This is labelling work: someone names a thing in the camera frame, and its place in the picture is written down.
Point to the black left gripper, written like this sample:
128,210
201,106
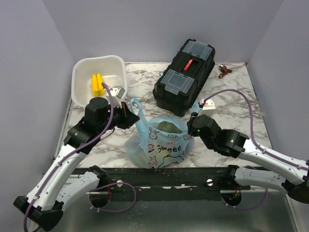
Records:
128,117

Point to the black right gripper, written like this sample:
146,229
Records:
190,129

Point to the light blue plastic bag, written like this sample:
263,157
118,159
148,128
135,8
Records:
151,148

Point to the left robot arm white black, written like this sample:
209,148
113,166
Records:
46,203

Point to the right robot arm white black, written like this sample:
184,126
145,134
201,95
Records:
280,172

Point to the green fake avocado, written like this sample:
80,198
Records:
169,127

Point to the yellow fake corn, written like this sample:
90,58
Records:
97,87

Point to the black plastic toolbox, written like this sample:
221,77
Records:
182,81

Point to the white plastic basket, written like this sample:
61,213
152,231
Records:
112,69

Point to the small brown metal object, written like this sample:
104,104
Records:
224,71

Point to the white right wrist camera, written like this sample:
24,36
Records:
206,107

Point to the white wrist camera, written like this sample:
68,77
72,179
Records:
115,96
206,107

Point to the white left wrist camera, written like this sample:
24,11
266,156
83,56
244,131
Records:
115,96

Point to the black metal base rail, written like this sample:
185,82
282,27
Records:
169,184

